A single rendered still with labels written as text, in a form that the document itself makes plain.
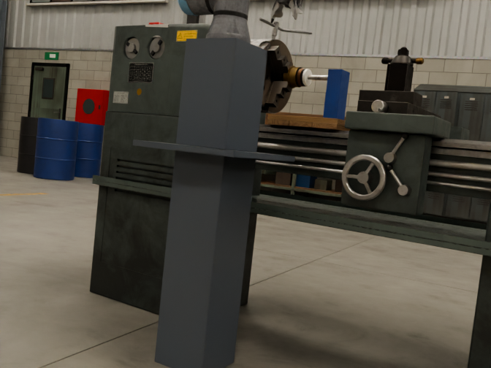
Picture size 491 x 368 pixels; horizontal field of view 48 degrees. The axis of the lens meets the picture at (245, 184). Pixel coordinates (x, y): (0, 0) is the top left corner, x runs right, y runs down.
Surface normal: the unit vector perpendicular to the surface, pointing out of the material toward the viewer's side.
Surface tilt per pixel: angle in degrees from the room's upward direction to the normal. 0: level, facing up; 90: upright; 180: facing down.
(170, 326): 90
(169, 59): 90
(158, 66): 90
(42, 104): 90
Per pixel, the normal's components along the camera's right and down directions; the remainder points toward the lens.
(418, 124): -0.55, 0.00
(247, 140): 0.85, 0.12
